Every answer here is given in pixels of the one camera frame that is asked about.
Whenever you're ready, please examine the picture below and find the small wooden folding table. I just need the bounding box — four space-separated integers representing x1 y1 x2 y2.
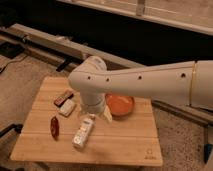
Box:
11 77 163 166

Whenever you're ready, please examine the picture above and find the orange ceramic bowl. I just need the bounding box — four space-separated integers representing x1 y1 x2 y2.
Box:
106 94 134 117

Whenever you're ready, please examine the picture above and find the black cable on floor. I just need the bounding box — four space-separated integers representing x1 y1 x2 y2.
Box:
0 53 29 75

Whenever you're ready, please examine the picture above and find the brown chocolate bar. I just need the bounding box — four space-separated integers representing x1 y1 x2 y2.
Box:
54 90 74 107

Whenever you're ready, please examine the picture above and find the white plastic bottle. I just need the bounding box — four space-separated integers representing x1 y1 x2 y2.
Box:
72 114 95 149

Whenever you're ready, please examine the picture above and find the black table leg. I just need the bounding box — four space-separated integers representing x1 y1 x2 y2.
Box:
0 124 23 138

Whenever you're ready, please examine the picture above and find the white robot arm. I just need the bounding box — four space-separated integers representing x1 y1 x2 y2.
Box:
68 56 213 114

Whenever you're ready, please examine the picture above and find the white soap bar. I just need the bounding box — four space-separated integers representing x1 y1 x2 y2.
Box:
59 99 76 117

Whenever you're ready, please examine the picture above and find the red chili pepper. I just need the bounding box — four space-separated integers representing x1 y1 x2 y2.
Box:
50 116 59 140

